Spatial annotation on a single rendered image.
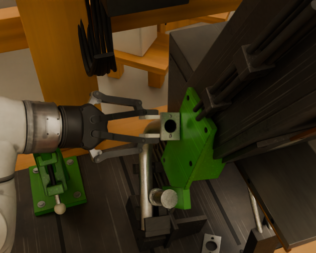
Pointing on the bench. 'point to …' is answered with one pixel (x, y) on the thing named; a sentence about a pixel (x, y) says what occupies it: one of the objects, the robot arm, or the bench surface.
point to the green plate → (191, 147)
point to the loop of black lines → (104, 65)
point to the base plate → (237, 180)
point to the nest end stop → (153, 233)
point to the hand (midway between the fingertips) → (158, 126)
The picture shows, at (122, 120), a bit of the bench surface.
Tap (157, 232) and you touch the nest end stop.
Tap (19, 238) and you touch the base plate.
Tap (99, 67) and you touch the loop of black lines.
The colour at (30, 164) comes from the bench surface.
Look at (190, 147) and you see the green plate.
